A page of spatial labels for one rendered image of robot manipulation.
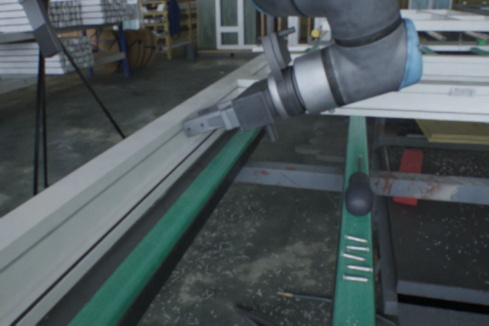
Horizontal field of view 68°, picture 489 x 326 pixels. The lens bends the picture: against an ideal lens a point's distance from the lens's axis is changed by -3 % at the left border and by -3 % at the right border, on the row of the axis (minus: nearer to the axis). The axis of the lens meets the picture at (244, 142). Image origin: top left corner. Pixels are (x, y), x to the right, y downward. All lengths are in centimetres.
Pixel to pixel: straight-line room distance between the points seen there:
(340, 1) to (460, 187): 38
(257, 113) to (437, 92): 48
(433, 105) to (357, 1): 47
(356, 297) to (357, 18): 31
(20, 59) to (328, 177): 487
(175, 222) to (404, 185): 39
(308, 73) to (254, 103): 9
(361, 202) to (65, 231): 32
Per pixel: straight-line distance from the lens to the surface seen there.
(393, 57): 51
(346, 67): 52
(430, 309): 83
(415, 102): 89
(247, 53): 792
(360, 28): 49
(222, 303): 159
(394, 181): 68
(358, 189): 46
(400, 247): 92
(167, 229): 46
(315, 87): 52
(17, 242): 38
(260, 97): 52
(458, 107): 91
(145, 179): 54
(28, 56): 519
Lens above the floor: 112
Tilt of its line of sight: 21 degrees down
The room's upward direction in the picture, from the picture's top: 2 degrees counter-clockwise
